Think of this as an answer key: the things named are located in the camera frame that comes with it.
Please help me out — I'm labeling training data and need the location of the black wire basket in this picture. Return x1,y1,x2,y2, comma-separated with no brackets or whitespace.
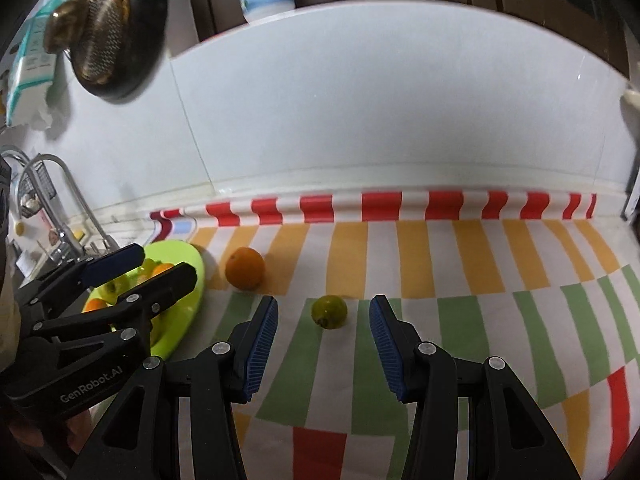
20,160,57,217

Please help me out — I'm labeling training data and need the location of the teal white tissue pack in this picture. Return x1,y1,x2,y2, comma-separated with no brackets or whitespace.
5,0,71,128

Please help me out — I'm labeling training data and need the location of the small brass saucepan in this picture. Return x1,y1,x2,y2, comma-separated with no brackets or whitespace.
44,0,91,53

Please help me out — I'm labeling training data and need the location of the black frying pan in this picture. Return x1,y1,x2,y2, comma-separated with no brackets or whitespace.
65,0,168,101

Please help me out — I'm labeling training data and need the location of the person's left hand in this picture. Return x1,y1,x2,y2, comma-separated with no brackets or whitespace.
60,396,104,457

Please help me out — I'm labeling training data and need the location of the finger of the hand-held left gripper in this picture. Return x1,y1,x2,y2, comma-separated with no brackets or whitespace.
31,262,199,338
16,243,147,314

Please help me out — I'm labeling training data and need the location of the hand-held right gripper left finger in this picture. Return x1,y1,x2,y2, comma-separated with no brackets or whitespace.
67,295,279,480

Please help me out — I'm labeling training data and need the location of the green plastic plate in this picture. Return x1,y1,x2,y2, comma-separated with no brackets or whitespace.
82,241,206,361

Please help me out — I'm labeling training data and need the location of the thin chrome gooseneck faucet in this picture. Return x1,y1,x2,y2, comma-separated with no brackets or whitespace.
16,154,121,252

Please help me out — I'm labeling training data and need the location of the striped colourful tablecloth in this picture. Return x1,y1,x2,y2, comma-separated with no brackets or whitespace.
90,191,638,480

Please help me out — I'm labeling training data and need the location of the chrome pull-down faucet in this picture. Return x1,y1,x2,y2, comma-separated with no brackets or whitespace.
0,145,87,264

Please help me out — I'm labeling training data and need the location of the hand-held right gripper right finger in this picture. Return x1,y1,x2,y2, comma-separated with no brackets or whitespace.
369,295,571,480

